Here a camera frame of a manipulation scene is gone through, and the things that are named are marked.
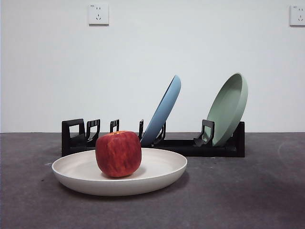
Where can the white wall socket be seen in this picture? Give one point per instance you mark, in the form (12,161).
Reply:
(98,14)
(297,15)

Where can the green plate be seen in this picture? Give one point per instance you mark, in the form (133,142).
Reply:
(226,107)

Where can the red apple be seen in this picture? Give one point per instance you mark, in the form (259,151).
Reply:
(119,155)

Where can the black plate rack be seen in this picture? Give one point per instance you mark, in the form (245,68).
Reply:
(209,151)

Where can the pale yellow plate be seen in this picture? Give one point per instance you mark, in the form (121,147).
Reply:
(78,171)

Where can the blue plate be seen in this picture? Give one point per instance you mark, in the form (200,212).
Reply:
(162,112)

